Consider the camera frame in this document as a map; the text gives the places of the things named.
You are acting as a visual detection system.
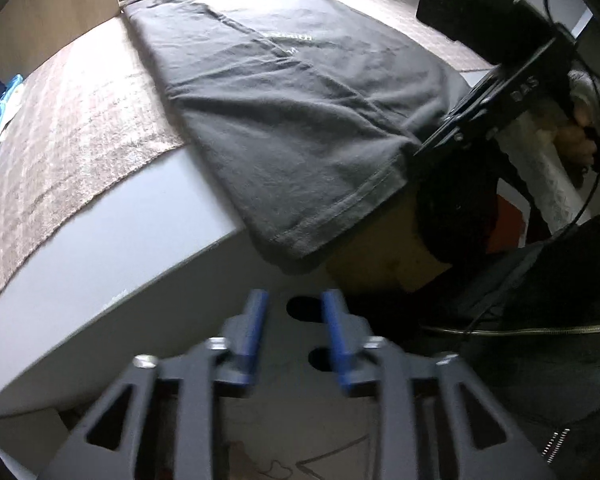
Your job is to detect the dark grey t-shirt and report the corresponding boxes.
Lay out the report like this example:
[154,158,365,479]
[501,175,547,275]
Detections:
[124,0,469,269]

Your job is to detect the black zippered bag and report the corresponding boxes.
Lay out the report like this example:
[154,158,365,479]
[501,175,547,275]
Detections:
[424,215,600,479]

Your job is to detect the pink plaid table cloth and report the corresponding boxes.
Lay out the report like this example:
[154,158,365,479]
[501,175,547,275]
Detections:
[0,0,491,321]

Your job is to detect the brown cardboard panel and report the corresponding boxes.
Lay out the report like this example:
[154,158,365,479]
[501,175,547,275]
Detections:
[0,0,119,82]

